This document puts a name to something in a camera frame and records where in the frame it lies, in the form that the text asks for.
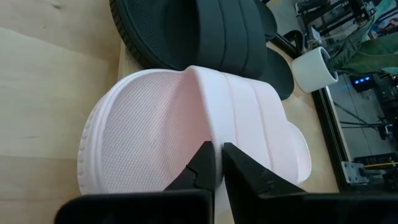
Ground green leafy plant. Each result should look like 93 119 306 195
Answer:
328 0 398 75

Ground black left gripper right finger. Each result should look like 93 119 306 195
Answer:
222 142 398 224

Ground pink slide sandal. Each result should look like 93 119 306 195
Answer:
76 65 312 218

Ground black electronics box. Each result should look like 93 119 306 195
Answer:
349 73 376 93

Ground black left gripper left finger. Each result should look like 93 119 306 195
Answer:
55 141 217 224

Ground white plant pot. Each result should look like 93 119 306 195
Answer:
291 46 340 94

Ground silver corner bracket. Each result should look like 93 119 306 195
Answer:
341 161 370 185

